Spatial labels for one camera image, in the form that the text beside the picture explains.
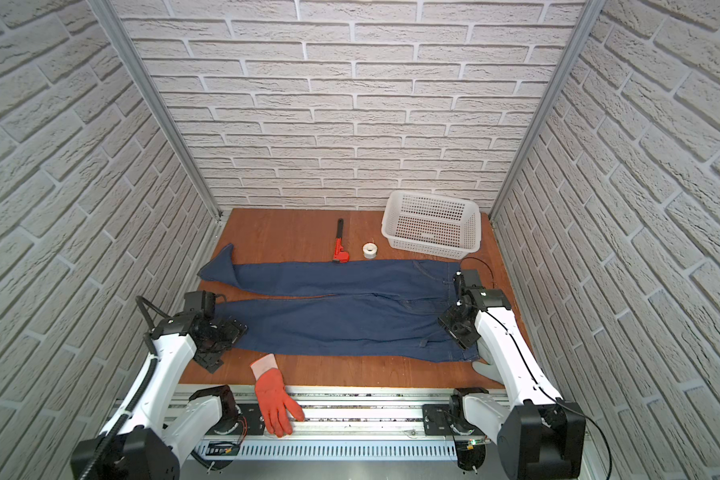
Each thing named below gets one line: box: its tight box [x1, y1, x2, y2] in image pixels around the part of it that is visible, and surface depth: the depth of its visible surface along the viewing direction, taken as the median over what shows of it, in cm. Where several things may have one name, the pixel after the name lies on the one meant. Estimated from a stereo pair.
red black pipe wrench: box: [332, 218, 350, 263], surface depth 109 cm
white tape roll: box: [362, 242, 378, 259], surface depth 108 cm
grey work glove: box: [472, 359, 505, 385], surface depth 84 cm
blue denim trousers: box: [198, 244, 480, 362], surface depth 94 cm
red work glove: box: [250, 353, 305, 438], surface depth 77 cm
